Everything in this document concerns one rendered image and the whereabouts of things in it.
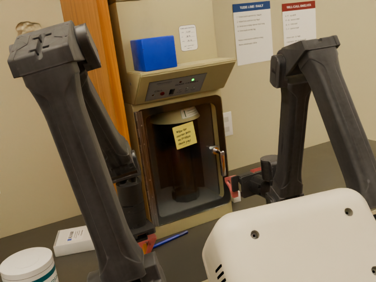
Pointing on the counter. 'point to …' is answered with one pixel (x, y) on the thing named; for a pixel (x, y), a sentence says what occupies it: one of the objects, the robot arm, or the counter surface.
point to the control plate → (159, 87)
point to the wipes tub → (29, 266)
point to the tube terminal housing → (146, 10)
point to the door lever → (221, 160)
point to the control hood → (222, 76)
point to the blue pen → (170, 239)
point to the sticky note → (184, 135)
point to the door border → (146, 168)
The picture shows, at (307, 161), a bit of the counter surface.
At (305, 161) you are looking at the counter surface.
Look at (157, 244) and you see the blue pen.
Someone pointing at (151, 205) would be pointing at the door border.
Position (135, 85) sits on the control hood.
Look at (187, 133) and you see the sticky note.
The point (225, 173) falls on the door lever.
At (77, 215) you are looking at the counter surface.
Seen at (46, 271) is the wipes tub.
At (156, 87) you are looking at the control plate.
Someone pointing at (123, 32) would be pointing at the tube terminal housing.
